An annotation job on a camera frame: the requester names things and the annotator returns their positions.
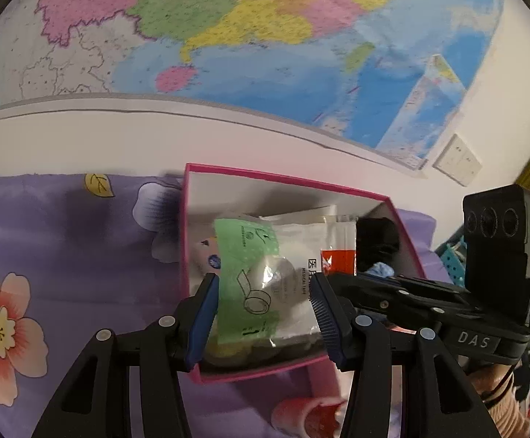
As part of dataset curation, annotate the white wall socket panel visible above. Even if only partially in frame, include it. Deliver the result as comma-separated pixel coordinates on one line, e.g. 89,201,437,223
431,133,483,187

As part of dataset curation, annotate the colourful wall map poster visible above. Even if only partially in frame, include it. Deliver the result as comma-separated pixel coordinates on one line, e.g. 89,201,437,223
0,0,508,170

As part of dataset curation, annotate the purple floral bedsheet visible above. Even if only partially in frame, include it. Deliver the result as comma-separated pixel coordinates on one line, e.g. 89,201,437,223
0,172,440,438

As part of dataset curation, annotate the pink cardboard box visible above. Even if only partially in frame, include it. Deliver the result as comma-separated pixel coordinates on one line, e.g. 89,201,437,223
180,162,428,384

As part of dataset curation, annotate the small white blue-print item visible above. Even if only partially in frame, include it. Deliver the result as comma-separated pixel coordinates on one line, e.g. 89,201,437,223
191,236,223,280

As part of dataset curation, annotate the black cloth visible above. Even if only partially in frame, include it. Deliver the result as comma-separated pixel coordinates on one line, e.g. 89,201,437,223
355,217,401,275

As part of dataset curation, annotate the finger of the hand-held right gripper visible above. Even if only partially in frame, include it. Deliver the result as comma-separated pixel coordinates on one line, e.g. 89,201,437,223
328,272,467,330

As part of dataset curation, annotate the person's right forearm pink sleeve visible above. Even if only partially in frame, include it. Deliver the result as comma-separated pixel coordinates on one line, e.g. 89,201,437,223
468,360,530,438

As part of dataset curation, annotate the white and red packet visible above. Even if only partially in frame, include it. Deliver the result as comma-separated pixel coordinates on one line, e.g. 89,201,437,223
260,212,358,344

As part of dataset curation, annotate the green tape packet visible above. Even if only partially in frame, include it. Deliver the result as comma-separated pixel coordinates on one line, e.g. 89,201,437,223
212,216,294,344

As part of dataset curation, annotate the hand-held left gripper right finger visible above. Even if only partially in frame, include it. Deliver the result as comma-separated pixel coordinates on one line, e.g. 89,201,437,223
308,272,498,438

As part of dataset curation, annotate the small blue item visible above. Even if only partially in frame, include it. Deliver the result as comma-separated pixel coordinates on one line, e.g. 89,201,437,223
367,262,396,280

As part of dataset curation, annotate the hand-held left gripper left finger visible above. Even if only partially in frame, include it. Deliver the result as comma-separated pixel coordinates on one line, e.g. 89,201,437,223
30,273,220,438

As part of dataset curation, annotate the red and white bottle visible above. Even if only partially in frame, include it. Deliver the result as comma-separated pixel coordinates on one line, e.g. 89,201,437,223
272,396,349,438

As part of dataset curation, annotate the teal plastic basket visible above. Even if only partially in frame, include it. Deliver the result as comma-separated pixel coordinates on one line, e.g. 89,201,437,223
435,241,469,289

